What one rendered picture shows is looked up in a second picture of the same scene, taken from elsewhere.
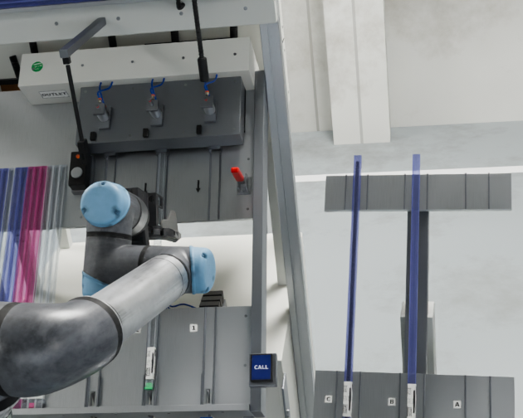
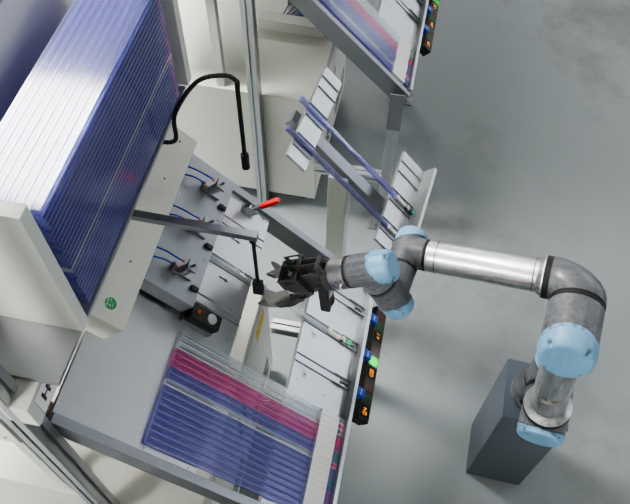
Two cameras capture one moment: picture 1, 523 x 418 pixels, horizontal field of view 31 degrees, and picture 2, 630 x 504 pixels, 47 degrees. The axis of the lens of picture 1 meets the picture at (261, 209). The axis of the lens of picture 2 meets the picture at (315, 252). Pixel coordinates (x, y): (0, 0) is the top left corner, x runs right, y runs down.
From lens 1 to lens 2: 2.02 m
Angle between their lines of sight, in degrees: 70
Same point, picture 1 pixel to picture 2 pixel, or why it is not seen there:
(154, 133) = (210, 240)
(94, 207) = (394, 271)
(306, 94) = not seen: outside the picture
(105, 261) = (405, 287)
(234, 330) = not seen: hidden behind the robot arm
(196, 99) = (195, 194)
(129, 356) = (326, 347)
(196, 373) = (345, 310)
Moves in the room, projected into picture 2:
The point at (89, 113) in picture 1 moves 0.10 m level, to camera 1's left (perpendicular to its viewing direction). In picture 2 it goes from (170, 281) to (162, 324)
